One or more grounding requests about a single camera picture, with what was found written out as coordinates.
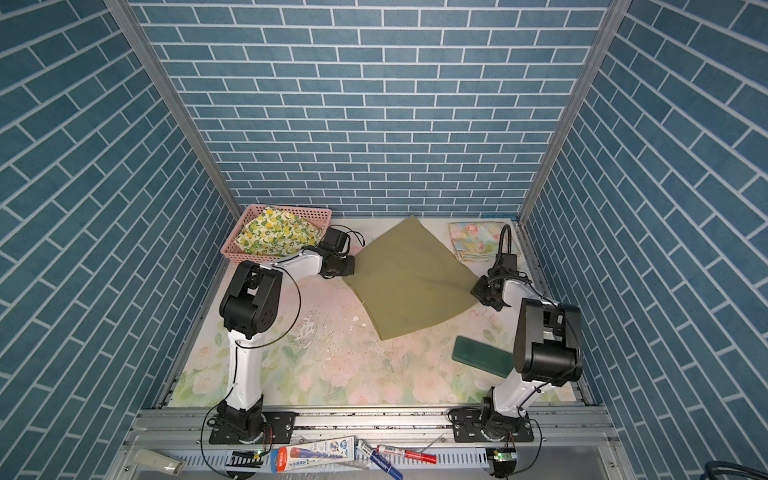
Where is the pastel floral skirt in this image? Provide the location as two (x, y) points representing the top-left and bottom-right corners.
(448, 221), (511, 262)

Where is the olive green skirt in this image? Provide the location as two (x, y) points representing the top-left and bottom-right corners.
(345, 217), (477, 340)

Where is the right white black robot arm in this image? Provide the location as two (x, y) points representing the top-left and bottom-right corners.
(471, 265), (583, 424)

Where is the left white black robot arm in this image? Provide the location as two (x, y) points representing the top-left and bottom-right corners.
(216, 228), (354, 438)

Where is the pink plastic basket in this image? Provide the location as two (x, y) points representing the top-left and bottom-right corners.
(221, 204), (332, 263)

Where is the lemon print skirt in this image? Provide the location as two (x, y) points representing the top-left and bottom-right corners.
(235, 207), (322, 257)

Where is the dark green rectangular block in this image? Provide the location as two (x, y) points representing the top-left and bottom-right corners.
(452, 336), (514, 378)

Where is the red white marker pen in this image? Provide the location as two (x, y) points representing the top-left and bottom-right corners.
(376, 445), (438, 465)

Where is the blue marker pen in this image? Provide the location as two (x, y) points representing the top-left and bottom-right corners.
(356, 439), (403, 480)

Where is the white red blue box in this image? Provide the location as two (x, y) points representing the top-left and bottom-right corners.
(270, 436), (356, 473)

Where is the beige plastic piece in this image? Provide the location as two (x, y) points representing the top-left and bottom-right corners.
(133, 449), (185, 476)

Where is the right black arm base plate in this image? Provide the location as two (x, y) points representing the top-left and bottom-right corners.
(447, 407), (534, 443)

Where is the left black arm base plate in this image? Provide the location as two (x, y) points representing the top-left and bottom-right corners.
(206, 411), (297, 446)

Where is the aluminium front rail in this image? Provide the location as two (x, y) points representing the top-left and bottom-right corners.
(107, 405), (633, 479)

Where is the right corner aluminium post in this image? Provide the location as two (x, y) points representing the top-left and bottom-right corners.
(518, 0), (631, 224)

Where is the corner aluminium post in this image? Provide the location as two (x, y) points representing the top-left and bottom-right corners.
(104, 0), (243, 219)
(518, 0), (631, 224)

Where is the left corner aluminium post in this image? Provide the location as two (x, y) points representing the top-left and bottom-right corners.
(104, 0), (243, 219)

